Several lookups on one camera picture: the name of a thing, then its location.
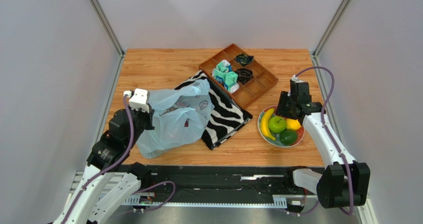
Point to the fruit plate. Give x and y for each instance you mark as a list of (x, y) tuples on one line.
[(277, 142)]

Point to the zebra striped cushion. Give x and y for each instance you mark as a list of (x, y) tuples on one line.
[(227, 118)]

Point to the light blue plastic bag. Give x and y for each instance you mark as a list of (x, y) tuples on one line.
[(171, 109)]

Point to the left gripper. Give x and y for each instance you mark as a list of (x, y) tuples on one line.
[(149, 116)]

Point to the teal white sock pair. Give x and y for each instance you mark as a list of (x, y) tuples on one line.
[(230, 82)]

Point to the yellow lemon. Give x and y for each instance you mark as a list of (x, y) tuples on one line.
[(292, 124)]

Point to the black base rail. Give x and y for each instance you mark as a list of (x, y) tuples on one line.
[(219, 185)]

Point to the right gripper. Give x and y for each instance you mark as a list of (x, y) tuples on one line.
[(285, 105)]

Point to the yellow banana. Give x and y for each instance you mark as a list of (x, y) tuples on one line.
[(264, 124)]

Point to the brown compartment tray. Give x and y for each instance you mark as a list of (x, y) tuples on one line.
[(254, 79)]

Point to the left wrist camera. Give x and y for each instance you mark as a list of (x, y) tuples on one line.
[(138, 99)]

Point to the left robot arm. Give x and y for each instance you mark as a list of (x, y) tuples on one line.
[(105, 184)]

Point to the green apple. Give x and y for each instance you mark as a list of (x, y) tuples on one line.
[(277, 124)]

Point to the purple grapes bunch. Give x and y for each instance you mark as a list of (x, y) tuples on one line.
[(187, 123)]

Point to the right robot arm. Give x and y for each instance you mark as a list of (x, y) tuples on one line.
[(344, 182)]

